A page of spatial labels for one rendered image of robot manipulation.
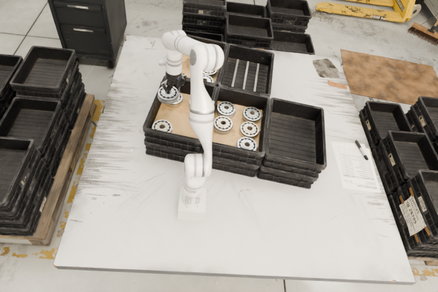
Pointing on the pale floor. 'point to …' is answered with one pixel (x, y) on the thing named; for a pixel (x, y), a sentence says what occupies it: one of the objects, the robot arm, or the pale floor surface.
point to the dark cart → (87, 8)
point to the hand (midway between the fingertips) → (173, 91)
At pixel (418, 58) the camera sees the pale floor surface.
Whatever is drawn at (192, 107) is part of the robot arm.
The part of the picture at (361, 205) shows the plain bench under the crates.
